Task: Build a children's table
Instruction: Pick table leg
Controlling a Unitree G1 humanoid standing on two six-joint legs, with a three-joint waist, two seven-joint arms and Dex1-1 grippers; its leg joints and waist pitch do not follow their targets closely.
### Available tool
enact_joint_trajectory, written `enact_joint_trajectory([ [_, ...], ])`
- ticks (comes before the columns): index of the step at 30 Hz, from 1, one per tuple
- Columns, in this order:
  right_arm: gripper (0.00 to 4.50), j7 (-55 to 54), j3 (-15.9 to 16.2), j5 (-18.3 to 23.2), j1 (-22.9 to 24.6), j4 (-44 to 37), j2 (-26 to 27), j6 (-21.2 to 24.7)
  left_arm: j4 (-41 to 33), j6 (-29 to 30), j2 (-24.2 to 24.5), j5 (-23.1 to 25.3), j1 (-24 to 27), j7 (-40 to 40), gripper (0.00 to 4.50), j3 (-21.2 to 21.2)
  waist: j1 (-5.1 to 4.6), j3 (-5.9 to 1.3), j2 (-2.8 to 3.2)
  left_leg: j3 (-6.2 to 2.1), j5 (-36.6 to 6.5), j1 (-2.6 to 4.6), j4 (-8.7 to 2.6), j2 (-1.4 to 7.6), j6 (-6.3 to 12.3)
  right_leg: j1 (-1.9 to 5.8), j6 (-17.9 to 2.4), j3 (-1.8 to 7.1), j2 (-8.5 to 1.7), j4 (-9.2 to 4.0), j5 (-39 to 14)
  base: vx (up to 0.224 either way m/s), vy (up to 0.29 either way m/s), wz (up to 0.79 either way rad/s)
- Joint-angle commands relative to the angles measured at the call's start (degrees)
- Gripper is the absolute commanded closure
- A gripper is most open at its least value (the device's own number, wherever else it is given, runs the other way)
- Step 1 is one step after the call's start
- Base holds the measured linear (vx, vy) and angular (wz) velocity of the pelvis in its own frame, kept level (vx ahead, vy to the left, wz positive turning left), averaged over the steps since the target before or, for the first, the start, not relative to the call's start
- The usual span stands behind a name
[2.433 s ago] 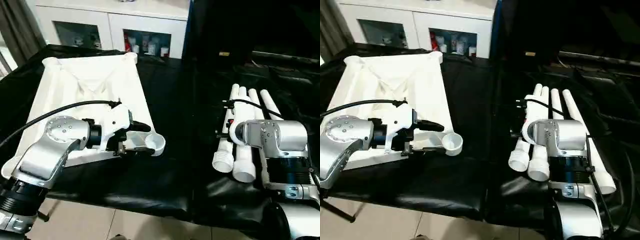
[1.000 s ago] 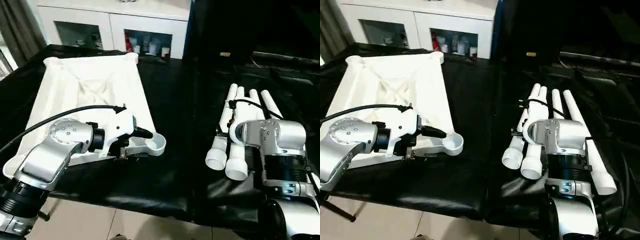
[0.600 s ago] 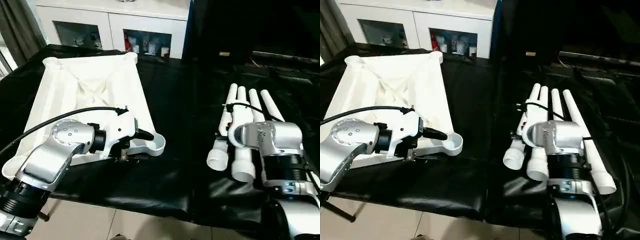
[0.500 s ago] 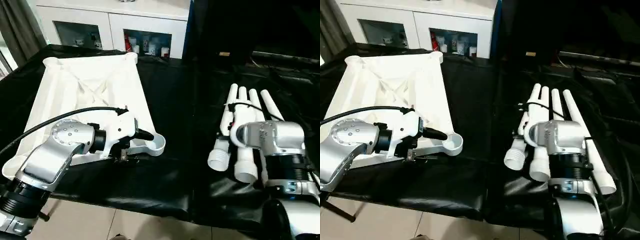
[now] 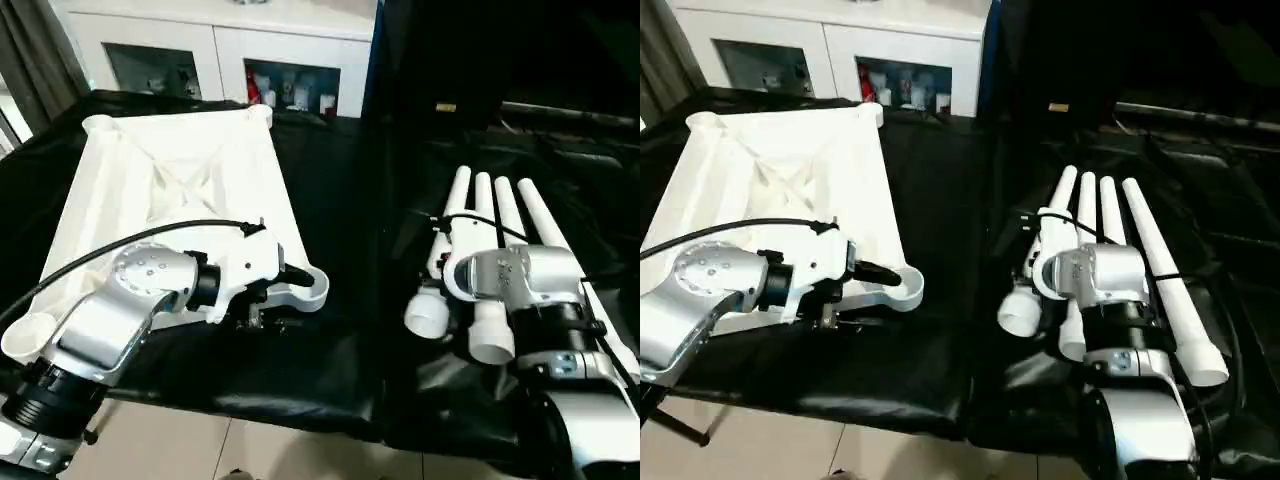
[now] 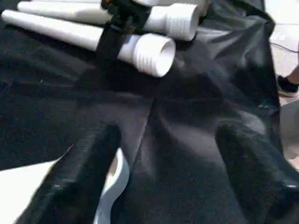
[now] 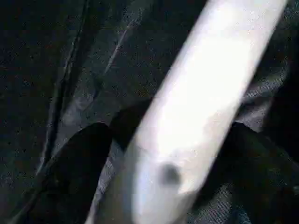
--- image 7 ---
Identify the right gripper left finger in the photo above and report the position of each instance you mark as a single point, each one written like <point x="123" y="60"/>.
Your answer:
<point x="70" y="177"/>

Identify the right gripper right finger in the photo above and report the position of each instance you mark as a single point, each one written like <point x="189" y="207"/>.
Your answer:
<point x="261" y="172"/>

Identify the white plastic table leg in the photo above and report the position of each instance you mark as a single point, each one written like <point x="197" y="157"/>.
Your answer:
<point x="201" y="93"/>

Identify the black work mat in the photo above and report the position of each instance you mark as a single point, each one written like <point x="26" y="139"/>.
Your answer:
<point x="46" y="56"/>

